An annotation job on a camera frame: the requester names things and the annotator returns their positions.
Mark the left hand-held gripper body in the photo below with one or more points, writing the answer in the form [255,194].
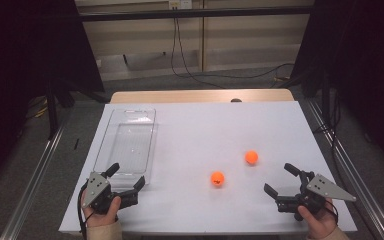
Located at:
[98,190]

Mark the orange ball with dark mark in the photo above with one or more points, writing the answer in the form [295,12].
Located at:
[217,178]

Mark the black curtain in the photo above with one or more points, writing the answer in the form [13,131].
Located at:
[363,66]
[20,66]

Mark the clear plastic container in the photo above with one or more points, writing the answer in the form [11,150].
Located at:
[130,140]

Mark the plain orange ball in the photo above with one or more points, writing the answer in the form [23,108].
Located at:
[251,157]

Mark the light wooden table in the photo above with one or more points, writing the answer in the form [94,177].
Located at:
[180,96]

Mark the black horizontal bar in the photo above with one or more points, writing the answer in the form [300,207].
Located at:
[180,14]

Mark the black metal stand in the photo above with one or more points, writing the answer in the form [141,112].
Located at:
[51,113]

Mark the small black floor object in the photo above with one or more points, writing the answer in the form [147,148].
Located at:
[76,144]

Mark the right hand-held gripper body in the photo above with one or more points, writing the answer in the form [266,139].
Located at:
[326,188]

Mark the aluminium floor rail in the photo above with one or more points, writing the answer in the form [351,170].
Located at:
[356,186]
[30,193]

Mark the person's left hand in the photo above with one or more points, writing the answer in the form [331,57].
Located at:
[100,220]

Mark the dark round table grommet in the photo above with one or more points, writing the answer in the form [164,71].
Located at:
[236,100]

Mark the person's right hand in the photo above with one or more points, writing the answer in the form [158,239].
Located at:
[320,223]

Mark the white wall socket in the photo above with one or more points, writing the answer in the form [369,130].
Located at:
[180,4]

